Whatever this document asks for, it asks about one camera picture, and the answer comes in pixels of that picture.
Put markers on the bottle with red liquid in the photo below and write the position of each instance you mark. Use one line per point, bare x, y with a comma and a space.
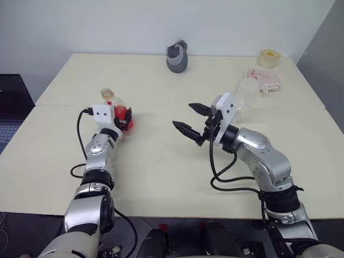
119, 106

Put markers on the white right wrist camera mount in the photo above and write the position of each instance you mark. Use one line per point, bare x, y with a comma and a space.
227, 110

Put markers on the clear empty plastic bottle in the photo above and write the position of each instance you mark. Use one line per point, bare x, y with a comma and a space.
247, 92

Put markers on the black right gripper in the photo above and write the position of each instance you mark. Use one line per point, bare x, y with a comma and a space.
211, 129

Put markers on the pink folded towel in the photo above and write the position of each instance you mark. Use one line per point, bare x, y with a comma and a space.
266, 79

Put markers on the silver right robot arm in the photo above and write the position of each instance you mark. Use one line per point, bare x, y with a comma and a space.
268, 161

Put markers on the dark rounded shape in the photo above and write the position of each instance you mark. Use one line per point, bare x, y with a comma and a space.
156, 243
221, 239

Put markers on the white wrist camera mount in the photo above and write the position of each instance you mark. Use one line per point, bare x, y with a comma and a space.
227, 110
103, 115

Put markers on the yellowish tape roll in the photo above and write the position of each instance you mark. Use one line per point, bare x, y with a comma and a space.
268, 60

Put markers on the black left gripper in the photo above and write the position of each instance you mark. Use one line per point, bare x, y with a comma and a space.
121, 124

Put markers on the black laptop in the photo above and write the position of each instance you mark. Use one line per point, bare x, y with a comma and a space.
13, 107

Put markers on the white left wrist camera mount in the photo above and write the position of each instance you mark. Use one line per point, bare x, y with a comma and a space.
103, 115

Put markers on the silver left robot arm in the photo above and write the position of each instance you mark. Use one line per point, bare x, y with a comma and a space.
91, 188

